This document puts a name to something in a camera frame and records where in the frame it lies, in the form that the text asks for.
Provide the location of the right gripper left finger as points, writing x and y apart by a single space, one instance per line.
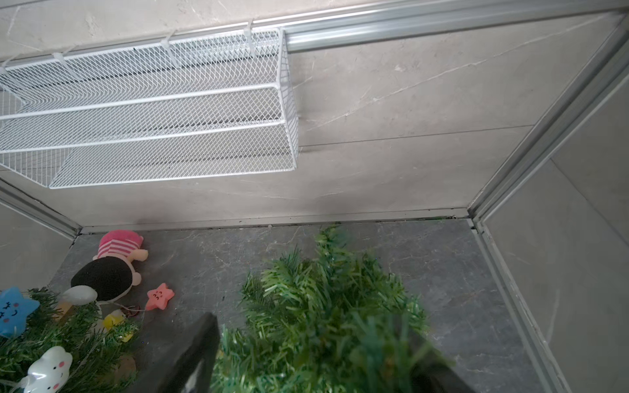
189 364

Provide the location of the white wire mesh basket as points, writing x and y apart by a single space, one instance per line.
208 106

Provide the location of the pink star light with face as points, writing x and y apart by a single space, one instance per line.
159 298

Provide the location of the yellow star light small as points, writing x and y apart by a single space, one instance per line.
113 320

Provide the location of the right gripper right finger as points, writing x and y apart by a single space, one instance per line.
430 372

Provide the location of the blue star light centre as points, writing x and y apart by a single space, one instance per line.
15 310

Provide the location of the green christmas tree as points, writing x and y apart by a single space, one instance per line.
101 363
336 322

